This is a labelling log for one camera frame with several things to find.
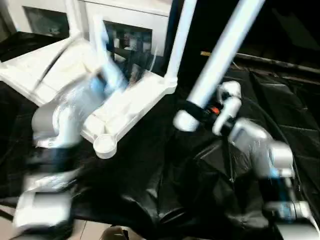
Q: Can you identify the black metal rod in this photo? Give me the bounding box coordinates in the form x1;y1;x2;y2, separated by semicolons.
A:
234;52;320;71

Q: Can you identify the white plastic table leg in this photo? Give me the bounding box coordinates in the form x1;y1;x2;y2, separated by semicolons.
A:
164;0;198;83
65;0;87;41
172;0;267;134

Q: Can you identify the white plastic table top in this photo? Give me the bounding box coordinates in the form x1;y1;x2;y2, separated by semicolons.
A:
0;34;179;160

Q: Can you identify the white glass-door cabinet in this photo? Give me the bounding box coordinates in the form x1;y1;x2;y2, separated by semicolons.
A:
0;0;174;71

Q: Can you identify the black plastic mat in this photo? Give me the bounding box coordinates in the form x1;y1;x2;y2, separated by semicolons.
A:
0;30;320;240

